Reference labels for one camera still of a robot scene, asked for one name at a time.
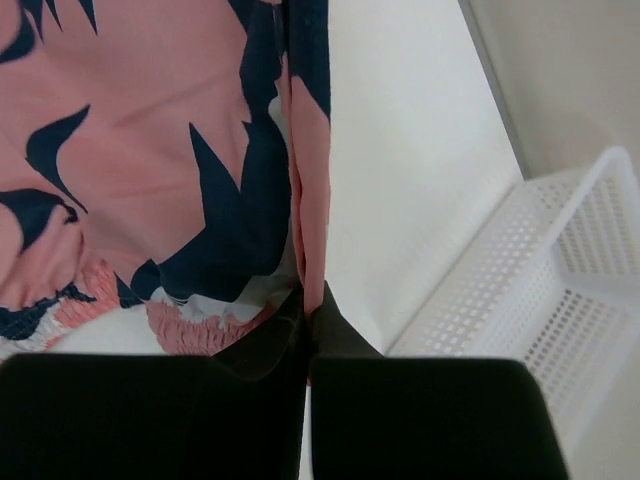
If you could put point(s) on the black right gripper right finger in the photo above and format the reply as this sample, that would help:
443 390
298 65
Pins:
379 417

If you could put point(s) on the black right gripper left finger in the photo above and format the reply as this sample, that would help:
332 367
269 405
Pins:
235 415

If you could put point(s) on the pink shark print shorts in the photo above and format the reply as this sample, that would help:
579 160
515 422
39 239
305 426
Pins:
170 154

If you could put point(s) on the white perforated plastic basket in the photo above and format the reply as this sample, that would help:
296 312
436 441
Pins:
552 280

